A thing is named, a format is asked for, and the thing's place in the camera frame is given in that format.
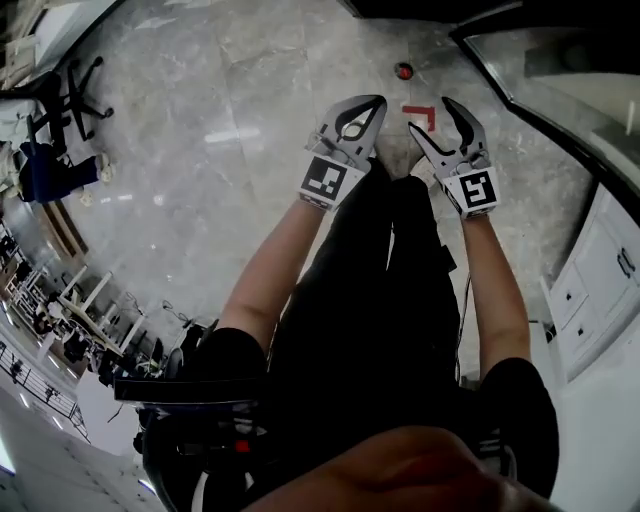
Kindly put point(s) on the pale slipper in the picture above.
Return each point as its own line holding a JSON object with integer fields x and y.
{"x": 87, "y": 199}
{"x": 106, "y": 167}

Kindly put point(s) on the black metal railing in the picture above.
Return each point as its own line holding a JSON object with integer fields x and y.
{"x": 45, "y": 390}

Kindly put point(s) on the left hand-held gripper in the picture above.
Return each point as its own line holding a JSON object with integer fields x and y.
{"x": 325, "y": 182}

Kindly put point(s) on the person's left forearm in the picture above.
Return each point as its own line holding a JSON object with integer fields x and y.
{"x": 270, "y": 280}

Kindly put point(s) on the black glass-door fridge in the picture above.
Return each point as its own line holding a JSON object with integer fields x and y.
{"x": 560, "y": 85}

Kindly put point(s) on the person's chin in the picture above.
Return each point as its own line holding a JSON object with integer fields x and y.
{"x": 410, "y": 470}

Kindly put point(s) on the grey marble floor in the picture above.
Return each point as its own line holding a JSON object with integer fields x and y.
{"x": 200, "y": 150}

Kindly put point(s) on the person's black shirt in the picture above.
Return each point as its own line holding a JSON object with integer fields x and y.
{"x": 520, "y": 415}

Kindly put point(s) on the black chest-mounted device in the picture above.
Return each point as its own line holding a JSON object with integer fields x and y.
{"x": 190, "y": 395}

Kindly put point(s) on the white-legged desk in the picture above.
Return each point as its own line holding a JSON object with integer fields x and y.
{"x": 95, "y": 310}

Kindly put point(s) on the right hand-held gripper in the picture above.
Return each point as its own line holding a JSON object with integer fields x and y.
{"x": 475, "y": 192}

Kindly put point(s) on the person's right forearm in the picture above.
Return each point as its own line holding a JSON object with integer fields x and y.
{"x": 495, "y": 290}

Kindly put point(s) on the person's black trousers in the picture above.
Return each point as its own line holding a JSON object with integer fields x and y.
{"x": 370, "y": 280}

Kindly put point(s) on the red tape corner mark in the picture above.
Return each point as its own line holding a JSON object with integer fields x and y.
{"x": 422, "y": 111}

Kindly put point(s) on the red-capped dark bottle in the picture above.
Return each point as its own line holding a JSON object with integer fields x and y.
{"x": 404, "y": 71}

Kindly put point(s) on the brown wooden board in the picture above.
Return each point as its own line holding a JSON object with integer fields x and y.
{"x": 65, "y": 227}

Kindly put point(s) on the person's light shoe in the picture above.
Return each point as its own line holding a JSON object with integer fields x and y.
{"x": 424, "y": 172}

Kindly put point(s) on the black office chair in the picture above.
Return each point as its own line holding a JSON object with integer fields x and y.
{"x": 70, "y": 107}

